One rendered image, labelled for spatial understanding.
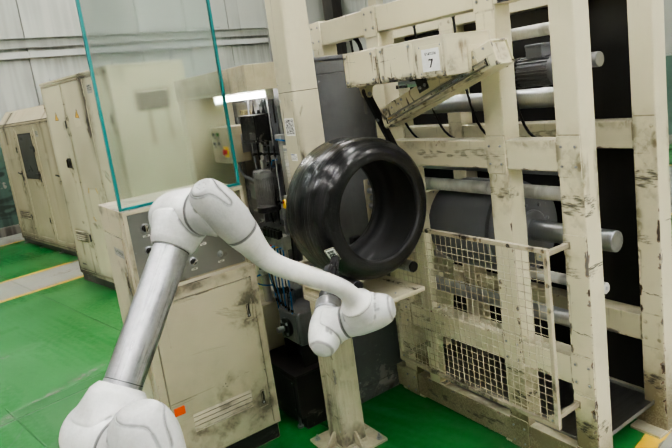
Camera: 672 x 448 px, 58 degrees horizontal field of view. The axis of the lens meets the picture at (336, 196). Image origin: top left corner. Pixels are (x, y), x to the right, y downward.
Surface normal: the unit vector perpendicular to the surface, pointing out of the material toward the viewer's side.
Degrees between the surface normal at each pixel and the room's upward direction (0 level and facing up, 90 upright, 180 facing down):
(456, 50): 90
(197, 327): 90
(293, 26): 90
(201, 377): 90
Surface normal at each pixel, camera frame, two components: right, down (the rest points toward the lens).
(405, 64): -0.81, 0.22
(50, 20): 0.69, 0.04
